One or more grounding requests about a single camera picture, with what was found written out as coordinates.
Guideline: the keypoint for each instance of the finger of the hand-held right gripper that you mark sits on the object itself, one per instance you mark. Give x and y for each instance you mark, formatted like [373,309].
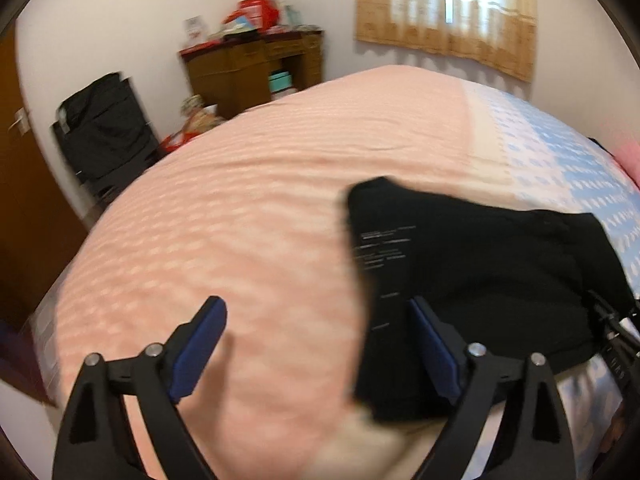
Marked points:
[612,310]

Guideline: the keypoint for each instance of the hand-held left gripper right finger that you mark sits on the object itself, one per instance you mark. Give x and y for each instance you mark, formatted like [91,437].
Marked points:
[440,355]

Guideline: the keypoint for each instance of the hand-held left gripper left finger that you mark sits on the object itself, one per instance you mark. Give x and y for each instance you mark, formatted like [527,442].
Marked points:
[197,350]

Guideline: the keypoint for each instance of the black pants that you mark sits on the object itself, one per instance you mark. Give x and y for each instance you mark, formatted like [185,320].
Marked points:
[490,270]

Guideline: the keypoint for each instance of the pink and blue printed blanket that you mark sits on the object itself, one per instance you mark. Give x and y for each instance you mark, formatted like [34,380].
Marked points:
[250,210]

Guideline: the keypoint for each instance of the pink pillow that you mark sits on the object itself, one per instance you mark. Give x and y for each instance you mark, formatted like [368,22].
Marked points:
[629,157]

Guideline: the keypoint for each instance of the brown wooden door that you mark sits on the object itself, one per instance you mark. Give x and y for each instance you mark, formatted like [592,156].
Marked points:
[30,210]

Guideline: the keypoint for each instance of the black fabric chair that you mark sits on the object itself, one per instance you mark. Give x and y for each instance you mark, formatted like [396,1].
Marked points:
[105,135]

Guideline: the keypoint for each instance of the patterned bag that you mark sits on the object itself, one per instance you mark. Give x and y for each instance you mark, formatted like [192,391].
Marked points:
[202,115]

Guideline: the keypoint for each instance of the brown wooden desk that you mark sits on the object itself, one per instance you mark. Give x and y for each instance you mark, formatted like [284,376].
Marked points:
[230,75]

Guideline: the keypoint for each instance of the teal box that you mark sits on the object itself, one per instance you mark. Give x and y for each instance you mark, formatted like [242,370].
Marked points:
[280,81]

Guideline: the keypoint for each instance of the white picture card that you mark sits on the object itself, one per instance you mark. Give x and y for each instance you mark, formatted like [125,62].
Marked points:
[195,29]

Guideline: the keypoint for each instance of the beige window curtain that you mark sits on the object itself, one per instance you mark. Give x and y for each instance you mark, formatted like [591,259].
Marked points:
[445,15]

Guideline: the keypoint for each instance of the red gift bag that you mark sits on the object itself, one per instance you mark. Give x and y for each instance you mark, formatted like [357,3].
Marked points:
[252,12]

